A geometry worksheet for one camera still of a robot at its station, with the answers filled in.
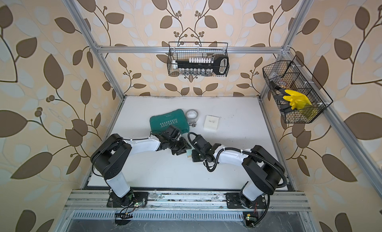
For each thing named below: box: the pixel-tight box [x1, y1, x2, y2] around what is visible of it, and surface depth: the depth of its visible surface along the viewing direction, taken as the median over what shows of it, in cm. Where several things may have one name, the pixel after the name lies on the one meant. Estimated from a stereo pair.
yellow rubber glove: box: [283, 89, 313, 111], surface depth 68 cm
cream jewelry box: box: [203, 114, 220, 131], surface depth 104 cm
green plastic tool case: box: [149, 109, 190, 135], surface depth 103 cm
